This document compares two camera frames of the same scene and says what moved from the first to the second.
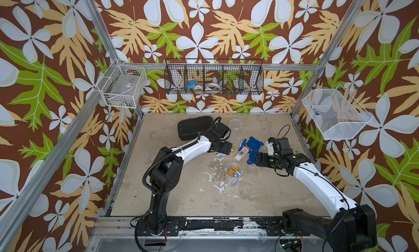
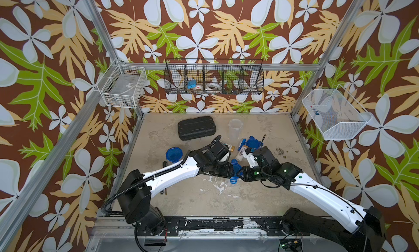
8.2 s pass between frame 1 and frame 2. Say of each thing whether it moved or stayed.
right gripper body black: moved
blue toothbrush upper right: stayed
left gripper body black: moved
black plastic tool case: stayed
